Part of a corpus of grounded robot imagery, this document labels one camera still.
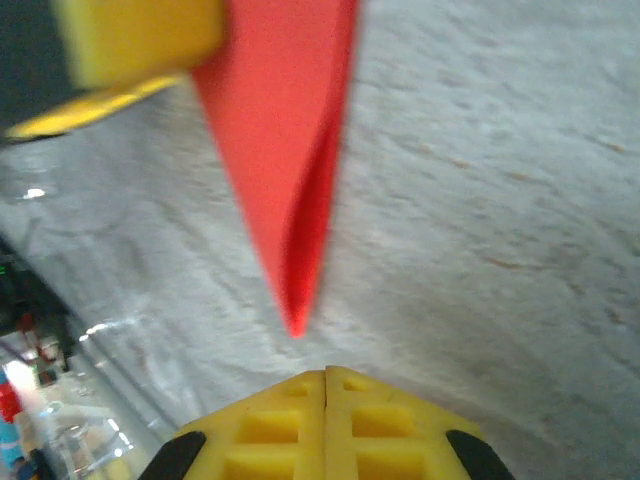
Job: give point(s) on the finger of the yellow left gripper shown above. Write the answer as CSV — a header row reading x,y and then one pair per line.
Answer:
x,y
95,110
145,35

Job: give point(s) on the red cloth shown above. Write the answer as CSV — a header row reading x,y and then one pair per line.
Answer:
x,y
280,125

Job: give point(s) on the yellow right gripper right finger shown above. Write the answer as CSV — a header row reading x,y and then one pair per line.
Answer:
x,y
395,435

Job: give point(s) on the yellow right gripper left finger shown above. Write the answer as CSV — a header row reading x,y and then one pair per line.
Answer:
x,y
270,435

